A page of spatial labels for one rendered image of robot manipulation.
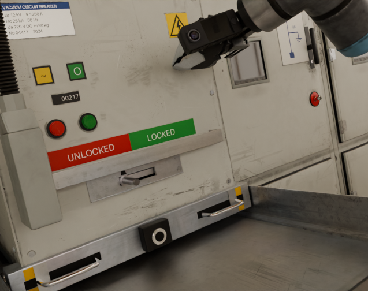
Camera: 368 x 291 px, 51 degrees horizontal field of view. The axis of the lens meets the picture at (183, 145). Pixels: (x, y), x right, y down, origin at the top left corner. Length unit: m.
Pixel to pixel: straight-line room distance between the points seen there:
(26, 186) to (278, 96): 1.05
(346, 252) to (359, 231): 0.08
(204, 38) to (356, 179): 1.26
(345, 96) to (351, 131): 0.16
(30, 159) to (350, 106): 1.45
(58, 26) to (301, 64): 1.04
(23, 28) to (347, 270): 0.65
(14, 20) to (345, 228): 0.70
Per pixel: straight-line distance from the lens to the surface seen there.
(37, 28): 0.75
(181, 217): 0.83
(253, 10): 0.69
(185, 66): 0.80
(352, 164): 1.80
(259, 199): 0.93
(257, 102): 1.38
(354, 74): 1.85
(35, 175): 0.60
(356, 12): 0.71
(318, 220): 0.83
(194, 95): 0.86
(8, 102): 0.62
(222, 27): 0.72
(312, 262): 0.69
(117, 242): 0.77
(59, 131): 0.71
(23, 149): 0.60
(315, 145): 1.60
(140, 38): 0.82
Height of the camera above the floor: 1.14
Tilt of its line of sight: 6 degrees down
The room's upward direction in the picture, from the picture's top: 12 degrees counter-clockwise
